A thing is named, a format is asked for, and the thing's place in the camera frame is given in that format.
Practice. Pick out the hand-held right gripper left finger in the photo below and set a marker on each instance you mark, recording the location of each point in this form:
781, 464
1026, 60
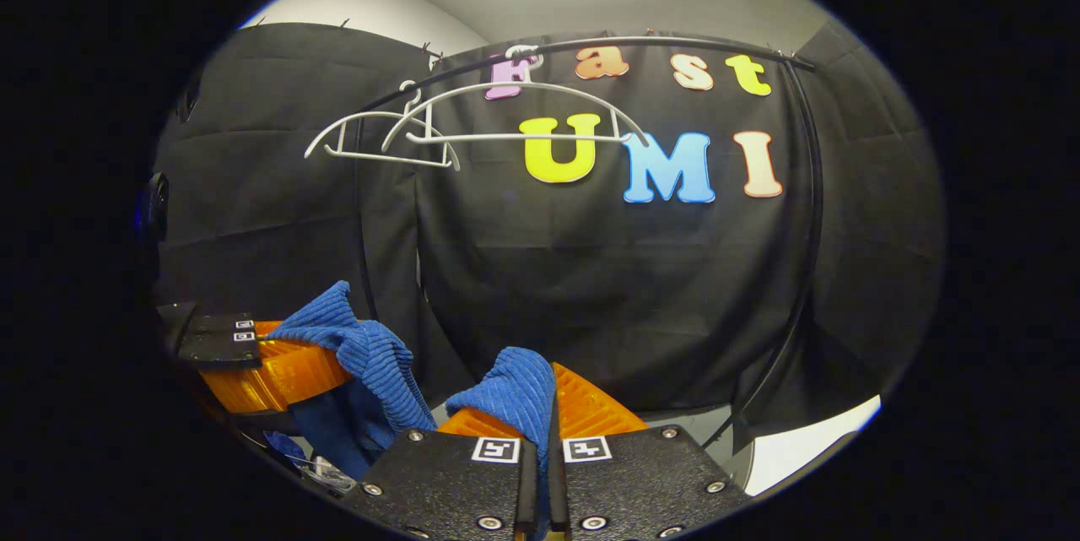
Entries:
439, 482

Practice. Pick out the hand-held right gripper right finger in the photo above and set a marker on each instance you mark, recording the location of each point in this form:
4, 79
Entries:
641, 482

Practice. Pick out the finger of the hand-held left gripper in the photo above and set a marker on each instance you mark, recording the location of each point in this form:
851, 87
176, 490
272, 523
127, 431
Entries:
221, 322
270, 376

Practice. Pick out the white clothes hanger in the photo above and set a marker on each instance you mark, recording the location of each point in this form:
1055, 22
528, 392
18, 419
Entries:
380, 158
506, 137

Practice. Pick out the black backdrop cloth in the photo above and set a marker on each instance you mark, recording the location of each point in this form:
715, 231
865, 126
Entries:
591, 288

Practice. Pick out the black metal clothes rack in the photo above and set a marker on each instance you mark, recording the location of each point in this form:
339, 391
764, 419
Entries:
591, 40

